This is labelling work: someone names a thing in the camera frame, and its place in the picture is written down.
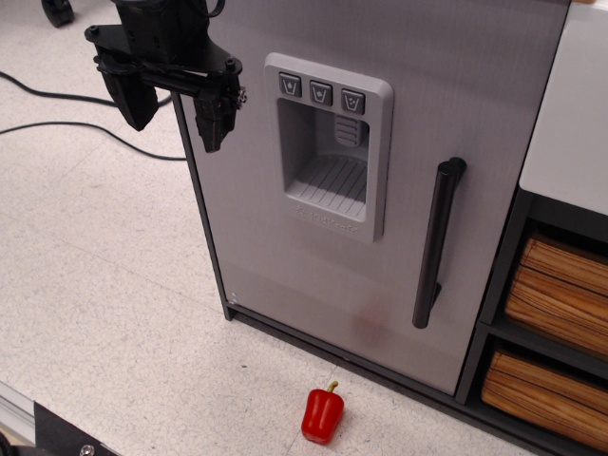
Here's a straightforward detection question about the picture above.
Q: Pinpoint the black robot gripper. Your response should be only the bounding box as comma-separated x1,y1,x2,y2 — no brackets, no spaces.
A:
85,1,247,153

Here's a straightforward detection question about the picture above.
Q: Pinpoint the black caster wheel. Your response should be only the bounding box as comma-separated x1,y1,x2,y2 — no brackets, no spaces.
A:
41,0,74,28

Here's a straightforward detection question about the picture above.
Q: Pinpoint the upper woven storage basket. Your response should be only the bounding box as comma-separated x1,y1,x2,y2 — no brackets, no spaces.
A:
504,233,607,360

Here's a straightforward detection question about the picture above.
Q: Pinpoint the black floor cable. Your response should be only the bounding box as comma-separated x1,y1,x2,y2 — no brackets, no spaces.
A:
0,121,187,162
0,70,173,110

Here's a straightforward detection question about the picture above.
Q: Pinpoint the red bell pepper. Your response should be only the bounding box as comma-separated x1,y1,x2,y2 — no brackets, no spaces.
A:
301,381,345,445

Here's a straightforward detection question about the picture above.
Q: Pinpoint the black fridge door handle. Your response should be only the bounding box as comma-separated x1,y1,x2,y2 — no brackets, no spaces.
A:
412,157,466,329

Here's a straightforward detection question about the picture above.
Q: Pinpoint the white counter top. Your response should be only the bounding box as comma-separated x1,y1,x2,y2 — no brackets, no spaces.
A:
519,1,607,215

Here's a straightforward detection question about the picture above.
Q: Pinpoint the grey water dispenser panel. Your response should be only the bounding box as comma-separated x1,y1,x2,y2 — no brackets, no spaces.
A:
264,52,394,243

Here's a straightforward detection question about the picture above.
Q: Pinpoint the black floor cable lower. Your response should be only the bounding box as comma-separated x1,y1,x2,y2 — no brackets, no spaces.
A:
0,121,187,162

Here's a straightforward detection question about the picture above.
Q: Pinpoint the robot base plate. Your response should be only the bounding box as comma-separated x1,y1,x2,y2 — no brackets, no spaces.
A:
1,383,118,455

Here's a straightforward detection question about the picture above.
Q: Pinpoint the grey toy fridge door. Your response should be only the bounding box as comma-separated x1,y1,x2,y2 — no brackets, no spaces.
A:
182,1,569,395

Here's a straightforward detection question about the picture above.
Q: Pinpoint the black floor cable upper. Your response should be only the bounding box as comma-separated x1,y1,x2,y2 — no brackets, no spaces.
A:
0,70,173,110

